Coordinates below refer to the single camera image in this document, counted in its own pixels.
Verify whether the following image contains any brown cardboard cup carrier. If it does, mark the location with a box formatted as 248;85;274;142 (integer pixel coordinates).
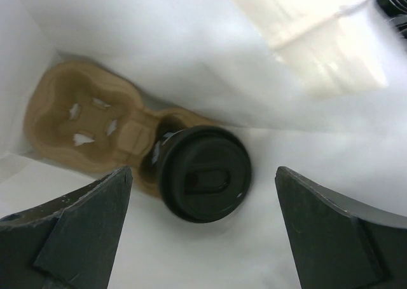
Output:
24;61;213;198

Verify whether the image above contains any light blue paper bag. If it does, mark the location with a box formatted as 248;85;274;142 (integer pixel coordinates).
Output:
1;0;406;288

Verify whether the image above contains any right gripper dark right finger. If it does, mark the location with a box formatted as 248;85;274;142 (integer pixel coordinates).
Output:
275;166;406;288

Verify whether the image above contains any black cup lid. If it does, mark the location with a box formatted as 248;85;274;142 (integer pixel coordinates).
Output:
155;126;252;224

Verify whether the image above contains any black coffee cup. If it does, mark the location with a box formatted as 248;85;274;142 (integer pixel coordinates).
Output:
151;130;183;166
375;0;406;40

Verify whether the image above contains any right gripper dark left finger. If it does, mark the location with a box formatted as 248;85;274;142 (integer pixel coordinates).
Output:
1;166;133;288

